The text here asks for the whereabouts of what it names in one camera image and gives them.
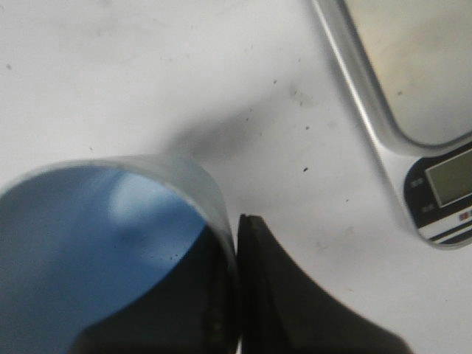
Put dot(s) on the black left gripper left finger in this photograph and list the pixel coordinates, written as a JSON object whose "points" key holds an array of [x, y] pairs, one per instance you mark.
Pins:
{"points": [[191, 310]]}

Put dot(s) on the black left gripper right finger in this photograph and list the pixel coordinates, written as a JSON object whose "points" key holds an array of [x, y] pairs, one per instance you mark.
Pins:
{"points": [[285, 311]]}

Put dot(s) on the light blue plastic cup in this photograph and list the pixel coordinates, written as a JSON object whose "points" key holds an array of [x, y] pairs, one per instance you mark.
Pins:
{"points": [[81, 240]]}

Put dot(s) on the silver electronic kitchen scale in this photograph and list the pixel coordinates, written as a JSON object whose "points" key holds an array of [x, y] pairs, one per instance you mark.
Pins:
{"points": [[407, 65]]}

